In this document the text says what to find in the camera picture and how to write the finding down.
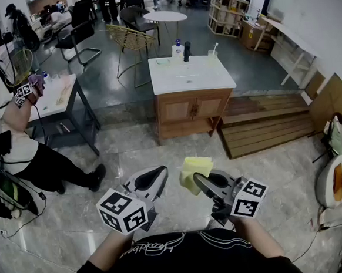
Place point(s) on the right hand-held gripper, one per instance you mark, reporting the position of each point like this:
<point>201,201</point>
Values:
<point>248,199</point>

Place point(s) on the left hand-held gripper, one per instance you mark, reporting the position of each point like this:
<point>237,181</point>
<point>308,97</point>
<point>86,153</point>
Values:
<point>122,209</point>

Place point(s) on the yellow cloth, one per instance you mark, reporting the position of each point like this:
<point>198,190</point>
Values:
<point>198,164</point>

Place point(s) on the wooden cabinet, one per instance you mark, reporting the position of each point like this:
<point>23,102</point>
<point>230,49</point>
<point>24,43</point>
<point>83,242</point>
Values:
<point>185,129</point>

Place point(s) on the wooden cabinet door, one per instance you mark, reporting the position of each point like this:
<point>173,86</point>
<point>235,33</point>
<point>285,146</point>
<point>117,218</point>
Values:
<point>176,110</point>
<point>210,107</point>

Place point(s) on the person's right forearm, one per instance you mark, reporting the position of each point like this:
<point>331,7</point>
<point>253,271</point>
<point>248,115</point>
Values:
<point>257,238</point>

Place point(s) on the person's left forearm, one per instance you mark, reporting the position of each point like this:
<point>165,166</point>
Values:
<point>112,249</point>

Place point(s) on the black chair with green cloth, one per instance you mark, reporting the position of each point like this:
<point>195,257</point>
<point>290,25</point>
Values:
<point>337,137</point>

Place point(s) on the person's black printed shirt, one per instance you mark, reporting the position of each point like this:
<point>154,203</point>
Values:
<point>184,264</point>

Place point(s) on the wooden slatted platform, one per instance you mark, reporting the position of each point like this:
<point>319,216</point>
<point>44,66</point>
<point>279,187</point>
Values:
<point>264,128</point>

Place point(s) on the white sink basin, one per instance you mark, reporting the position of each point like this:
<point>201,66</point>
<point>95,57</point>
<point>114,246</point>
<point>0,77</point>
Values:
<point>189,75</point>

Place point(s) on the green soap dish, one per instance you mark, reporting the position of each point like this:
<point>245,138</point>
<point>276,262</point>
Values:
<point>163,62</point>

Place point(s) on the white round armchair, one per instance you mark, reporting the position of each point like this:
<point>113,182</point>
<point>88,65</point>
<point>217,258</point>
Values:
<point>325,185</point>

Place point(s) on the clear glass cup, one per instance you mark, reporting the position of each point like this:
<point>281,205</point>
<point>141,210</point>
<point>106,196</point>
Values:
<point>212,55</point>

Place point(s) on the black faucet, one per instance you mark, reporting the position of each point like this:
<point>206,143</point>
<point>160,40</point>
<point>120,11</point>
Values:
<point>186,52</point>

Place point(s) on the white blue-capped soap bottle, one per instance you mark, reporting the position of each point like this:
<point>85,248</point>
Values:
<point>177,50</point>

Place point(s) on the dark-framed white-topped table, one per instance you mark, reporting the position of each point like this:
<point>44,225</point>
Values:
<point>55,95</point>

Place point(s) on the white toothbrush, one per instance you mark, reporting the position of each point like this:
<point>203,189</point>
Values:
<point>214,47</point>

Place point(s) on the brown cardboard sheets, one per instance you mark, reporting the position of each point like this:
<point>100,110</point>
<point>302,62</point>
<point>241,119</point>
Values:
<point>333,99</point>

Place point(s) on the small blue-capped bottle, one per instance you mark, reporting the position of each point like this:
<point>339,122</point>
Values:
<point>45,77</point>

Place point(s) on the black and green bag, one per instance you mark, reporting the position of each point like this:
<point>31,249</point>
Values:
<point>4,196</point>

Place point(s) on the brown cardboard box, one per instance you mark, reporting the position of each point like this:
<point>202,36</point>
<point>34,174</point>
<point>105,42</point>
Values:
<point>253,35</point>

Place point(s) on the white long shelf unit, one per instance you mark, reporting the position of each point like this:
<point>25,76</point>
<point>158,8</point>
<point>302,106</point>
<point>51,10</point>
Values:
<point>294,49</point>

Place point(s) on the white round table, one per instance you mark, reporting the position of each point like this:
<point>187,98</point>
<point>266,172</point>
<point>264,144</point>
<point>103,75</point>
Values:
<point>164,16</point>

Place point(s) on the black wicker chair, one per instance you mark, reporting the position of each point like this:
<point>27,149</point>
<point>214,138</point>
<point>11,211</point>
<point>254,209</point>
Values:
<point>133,18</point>

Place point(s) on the black office chair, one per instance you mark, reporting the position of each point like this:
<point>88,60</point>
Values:
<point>78,28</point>

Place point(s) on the wooden frame crate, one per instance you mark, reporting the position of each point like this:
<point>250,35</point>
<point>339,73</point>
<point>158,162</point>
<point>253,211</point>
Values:
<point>226,13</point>

